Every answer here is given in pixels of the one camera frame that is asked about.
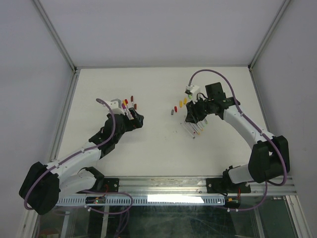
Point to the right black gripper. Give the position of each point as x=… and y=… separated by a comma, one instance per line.
x=192, y=115

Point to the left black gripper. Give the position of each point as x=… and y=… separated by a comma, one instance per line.
x=134, y=123

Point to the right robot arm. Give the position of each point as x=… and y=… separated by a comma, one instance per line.
x=269, y=154

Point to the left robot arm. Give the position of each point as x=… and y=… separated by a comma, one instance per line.
x=46, y=184

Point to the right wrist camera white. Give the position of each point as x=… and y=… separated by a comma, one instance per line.
x=192, y=90

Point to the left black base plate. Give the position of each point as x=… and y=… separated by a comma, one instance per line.
x=105, y=185

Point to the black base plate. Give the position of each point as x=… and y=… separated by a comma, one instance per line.
x=105, y=185
x=221, y=186

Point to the aluminium front rail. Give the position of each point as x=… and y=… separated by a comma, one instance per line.
x=191, y=185

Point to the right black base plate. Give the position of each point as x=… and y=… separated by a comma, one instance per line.
x=221, y=186

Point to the white slotted cable duct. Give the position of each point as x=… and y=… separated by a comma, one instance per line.
x=154, y=199

